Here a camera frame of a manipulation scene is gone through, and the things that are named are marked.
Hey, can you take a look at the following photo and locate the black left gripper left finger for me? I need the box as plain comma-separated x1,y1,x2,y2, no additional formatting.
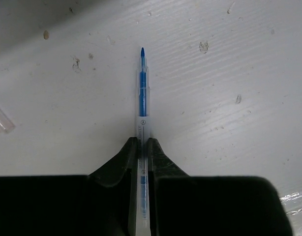
0,137,138,236

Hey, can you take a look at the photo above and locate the clear pen cap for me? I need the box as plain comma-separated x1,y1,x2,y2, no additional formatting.
0,109,15,134

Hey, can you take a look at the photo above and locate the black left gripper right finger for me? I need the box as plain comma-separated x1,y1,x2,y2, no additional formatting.
148,138,289,236

